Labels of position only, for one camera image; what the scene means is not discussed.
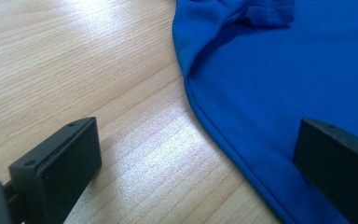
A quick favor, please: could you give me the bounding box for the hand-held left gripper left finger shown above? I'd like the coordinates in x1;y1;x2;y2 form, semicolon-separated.
7;116;103;224

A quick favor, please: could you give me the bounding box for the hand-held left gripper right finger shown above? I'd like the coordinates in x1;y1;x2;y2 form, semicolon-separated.
292;118;358;224

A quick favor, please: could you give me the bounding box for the blue shirt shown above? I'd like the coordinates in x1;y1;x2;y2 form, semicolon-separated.
171;0;358;224

